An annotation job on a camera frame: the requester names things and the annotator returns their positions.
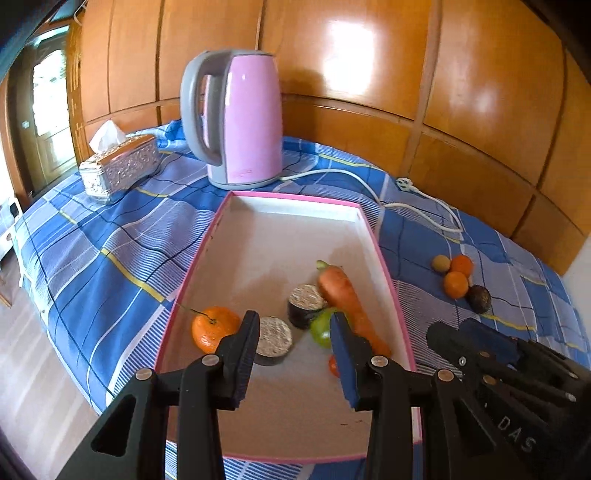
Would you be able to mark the blue checked bedsheet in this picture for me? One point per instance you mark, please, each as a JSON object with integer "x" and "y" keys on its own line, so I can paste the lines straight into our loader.
{"x": 115, "y": 230}

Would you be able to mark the small round brown fruit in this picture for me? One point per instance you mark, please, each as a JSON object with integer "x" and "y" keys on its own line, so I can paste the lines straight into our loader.
{"x": 440, "y": 263}

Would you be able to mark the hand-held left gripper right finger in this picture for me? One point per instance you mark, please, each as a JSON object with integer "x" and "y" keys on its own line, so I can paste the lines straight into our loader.
{"x": 344, "y": 364}

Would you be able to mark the eggplant piece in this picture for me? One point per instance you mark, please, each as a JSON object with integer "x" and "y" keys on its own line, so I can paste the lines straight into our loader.
{"x": 275, "y": 334}
{"x": 304, "y": 300}

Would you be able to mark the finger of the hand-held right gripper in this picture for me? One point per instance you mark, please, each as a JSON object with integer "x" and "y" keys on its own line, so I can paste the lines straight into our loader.
{"x": 489, "y": 339}
{"x": 445, "y": 339}

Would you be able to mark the red tomato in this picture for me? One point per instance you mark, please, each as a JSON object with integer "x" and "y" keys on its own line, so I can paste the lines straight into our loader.
{"x": 333, "y": 367}

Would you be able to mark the silver ornate tissue box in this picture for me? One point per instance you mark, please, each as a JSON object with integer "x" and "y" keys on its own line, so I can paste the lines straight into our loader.
{"x": 124, "y": 168}

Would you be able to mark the green tomato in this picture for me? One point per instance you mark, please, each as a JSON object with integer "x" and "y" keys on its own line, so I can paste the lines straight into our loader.
{"x": 321, "y": 327}

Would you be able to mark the wooden door with glass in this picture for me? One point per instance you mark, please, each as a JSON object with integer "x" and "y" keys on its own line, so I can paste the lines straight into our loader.
{"x": 46, "y": 92}

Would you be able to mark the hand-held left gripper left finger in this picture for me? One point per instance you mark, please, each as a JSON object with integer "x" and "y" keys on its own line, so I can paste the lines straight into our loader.
{"x": 244, "y": 360}

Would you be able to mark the white tissue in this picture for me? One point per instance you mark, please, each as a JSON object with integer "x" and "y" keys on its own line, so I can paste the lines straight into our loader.
{"x": 108, "y": 136}

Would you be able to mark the pink shallow tray box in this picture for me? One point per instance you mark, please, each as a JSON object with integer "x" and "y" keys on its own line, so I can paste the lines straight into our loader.
{"x": 277, "y": 240}

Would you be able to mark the dark purple round fruit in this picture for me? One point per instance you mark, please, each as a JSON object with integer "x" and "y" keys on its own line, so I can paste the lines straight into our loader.
{"x": 480, "y": 299}

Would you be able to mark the pink electric kettle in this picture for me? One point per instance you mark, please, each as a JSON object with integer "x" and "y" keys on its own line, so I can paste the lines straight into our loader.
{"x": 249, "y": 115}

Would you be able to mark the wooden wardrobe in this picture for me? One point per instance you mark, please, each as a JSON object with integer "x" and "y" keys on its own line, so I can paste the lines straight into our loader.
{"x": 369, "y": 69}

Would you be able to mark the mandarin orange with stem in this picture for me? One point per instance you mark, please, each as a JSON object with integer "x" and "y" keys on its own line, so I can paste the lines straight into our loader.
{"x": 210, "y": 330}

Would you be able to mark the orange carrot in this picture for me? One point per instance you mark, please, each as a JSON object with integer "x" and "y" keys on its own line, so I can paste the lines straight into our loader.
{"x": 344, "y": 290}

